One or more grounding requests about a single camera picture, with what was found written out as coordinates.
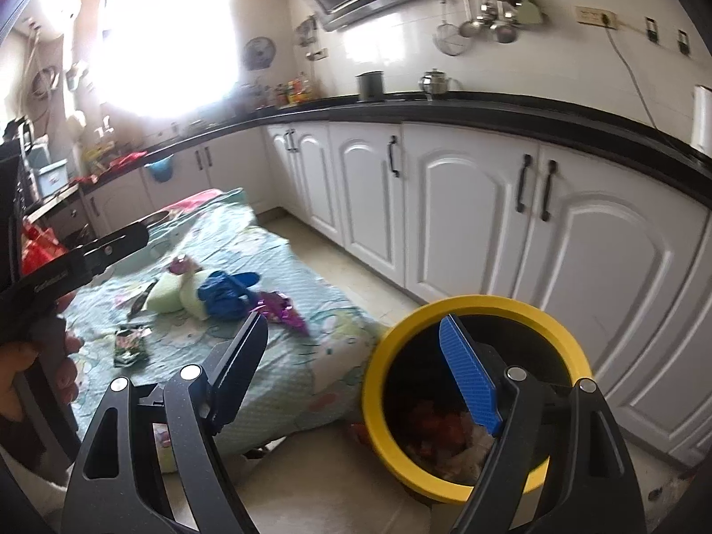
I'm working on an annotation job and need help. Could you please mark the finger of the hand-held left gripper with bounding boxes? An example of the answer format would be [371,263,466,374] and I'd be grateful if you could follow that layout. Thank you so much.
[65,221,150,286]

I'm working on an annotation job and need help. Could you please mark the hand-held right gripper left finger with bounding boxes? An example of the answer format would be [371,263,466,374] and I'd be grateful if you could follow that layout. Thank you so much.
[62,311,269,534]

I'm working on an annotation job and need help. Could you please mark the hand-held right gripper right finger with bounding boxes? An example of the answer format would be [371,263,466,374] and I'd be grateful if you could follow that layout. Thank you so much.
[438,314,649,534]

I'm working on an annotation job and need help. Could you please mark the red plastic bag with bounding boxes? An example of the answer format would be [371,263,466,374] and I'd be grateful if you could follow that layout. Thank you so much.
[409,400,473,451]

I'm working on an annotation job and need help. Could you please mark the dark narrow foil wrapper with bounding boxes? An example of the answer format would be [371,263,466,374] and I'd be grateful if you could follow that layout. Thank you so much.
[127,281,159,320]

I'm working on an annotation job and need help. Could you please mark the yellow rimmed black bin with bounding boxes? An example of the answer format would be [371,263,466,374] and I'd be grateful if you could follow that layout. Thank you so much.
[360,296,596,507]

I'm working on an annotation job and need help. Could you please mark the dark green snack wrapper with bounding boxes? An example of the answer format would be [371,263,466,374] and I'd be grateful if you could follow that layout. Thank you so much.
[114,325,152,368]

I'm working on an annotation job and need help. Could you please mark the person's left hand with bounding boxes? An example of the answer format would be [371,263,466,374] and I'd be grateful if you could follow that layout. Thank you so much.
[0,295,82,422]

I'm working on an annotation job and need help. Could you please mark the red quilted cloth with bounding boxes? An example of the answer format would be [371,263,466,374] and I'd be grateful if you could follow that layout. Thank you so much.
[21,222,69,273]

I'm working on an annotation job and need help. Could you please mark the cartoon printed pale blanket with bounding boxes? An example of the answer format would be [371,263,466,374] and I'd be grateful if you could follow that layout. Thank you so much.
[56,189,390,451]

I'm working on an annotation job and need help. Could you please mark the pale plastic storage box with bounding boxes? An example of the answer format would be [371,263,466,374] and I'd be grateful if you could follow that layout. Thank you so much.
[25,145,70,195]

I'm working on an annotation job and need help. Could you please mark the pink red bed sheet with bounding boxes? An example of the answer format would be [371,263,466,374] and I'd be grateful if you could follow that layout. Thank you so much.
[167,188,230,218]

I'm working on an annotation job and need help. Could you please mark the black appliance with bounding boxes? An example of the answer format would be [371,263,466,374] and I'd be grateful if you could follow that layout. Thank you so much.
[3,117,35,206]

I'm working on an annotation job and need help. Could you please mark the white lower cabinets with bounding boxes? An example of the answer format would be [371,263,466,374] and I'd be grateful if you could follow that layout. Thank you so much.
[78,119,712,465]

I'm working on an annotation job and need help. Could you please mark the kitchen window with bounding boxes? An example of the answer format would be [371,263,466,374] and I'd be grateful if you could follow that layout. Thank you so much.
[92,0,246,117]

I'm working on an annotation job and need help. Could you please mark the white water heater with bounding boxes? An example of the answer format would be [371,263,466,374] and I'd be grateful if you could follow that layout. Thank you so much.
[30,0,83,40]

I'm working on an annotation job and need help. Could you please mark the row of condiment bottles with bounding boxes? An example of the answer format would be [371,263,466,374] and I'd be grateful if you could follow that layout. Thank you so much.
[239,72,315,109]

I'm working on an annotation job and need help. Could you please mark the black countertop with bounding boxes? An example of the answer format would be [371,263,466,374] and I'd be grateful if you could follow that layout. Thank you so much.
[22,92,712,204]

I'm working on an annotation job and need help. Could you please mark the metal teapot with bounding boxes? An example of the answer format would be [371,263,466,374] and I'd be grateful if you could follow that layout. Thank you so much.
[418,68,449,95]

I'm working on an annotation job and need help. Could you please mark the dark cylindrical pot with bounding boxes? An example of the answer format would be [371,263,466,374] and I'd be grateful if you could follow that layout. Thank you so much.
[357,70,386,100]

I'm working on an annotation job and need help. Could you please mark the metal mesh strainer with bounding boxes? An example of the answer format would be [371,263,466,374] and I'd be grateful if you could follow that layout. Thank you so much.
[434,0,465,57]

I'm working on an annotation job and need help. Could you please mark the metal ladle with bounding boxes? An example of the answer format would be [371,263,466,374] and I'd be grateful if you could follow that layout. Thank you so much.
[492,0,518,44]
[459,0,487,37]

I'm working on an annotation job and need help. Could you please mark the white electric kettle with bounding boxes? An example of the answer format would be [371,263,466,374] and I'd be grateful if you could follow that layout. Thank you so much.
[690,83,712,154]

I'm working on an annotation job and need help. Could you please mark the small wall fan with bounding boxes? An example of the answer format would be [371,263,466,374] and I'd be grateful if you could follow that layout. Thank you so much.
[243,37,277,71]

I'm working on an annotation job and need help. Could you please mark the black power cable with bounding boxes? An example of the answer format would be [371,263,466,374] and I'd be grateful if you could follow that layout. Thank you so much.
[606,25,660,126]

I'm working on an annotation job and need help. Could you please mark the beige wall socket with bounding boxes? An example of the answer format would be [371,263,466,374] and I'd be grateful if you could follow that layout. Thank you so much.
[574,5,619,30]

